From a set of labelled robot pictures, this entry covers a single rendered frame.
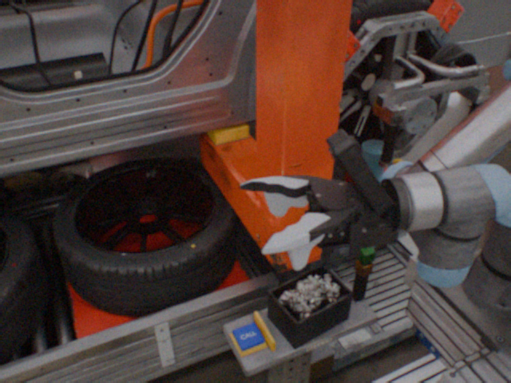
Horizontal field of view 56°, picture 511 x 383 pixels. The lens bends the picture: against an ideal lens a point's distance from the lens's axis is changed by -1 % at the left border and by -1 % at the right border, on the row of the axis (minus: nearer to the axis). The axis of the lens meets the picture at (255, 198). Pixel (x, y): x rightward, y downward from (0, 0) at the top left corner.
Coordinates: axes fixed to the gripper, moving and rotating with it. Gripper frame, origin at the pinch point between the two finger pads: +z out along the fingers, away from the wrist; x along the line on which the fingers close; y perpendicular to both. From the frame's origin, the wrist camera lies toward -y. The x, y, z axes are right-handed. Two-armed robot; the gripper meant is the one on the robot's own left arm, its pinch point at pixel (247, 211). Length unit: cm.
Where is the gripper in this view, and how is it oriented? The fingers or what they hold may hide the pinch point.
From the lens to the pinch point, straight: 60.6
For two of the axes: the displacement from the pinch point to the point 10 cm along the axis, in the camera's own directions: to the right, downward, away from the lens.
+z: -9.8, 1.3, -1.4
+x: -1.9, -5.0, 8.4
